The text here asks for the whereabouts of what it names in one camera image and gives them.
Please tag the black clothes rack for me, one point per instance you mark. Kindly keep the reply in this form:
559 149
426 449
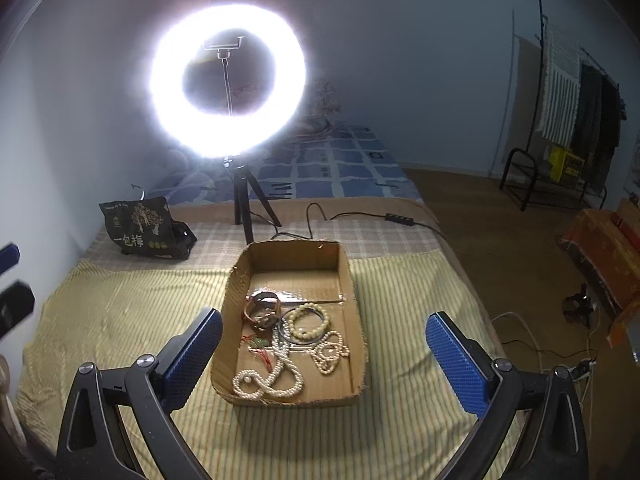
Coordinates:
520 160

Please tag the yellow striped cloth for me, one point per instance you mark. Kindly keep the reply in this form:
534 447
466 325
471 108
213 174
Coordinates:
125 300

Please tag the blue patterned bedsheet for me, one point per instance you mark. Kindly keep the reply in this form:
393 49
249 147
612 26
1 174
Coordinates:
350 170

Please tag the blue bangle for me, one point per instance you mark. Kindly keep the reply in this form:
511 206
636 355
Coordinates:
280 335

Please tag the white power strip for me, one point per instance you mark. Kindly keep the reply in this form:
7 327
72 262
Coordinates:
582 368

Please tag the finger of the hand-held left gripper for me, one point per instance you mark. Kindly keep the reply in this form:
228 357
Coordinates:
15 307
7 258

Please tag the phone holder clamp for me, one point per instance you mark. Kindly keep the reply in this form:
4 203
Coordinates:
223 42

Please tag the yellow bag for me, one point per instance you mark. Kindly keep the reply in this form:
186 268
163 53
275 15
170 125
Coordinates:
567 165

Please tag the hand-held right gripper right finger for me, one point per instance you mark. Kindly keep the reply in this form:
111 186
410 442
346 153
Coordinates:
457 365

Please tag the black snack bag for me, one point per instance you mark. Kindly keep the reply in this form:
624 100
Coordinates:
140 230

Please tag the black object on floor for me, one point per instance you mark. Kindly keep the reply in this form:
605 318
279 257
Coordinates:
580 305

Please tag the dark hanging garment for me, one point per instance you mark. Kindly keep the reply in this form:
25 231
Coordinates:
600 120

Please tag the orange cardboard box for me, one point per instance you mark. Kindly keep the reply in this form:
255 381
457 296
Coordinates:
600 245

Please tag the white fringed towel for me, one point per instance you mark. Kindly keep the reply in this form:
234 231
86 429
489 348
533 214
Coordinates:
560 85

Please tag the beige checked mat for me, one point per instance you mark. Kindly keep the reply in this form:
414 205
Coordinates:
215 240

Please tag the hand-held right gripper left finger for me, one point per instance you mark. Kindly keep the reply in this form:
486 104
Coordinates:
192 355

